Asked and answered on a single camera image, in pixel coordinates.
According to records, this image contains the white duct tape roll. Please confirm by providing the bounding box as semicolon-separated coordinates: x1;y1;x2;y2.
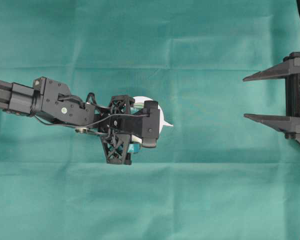
127;96;174;154

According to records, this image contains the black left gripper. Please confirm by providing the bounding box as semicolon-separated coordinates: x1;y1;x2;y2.
95;95;135;165

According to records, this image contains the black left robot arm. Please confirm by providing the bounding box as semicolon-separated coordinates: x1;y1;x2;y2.
0;77;138;165

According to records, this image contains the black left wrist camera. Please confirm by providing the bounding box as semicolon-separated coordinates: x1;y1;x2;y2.
141;100;160;148

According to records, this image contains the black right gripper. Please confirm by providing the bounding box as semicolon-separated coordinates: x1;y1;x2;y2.
242;52;300;144

